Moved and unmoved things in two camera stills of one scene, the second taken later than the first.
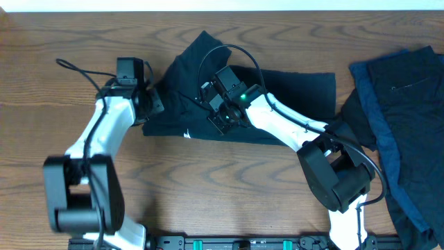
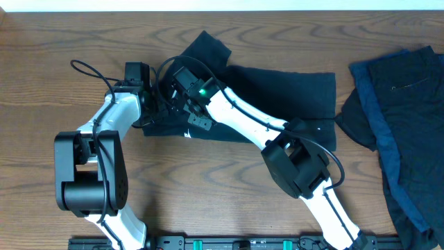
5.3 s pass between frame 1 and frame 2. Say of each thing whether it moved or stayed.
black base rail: stayed
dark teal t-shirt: stayed
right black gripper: moved
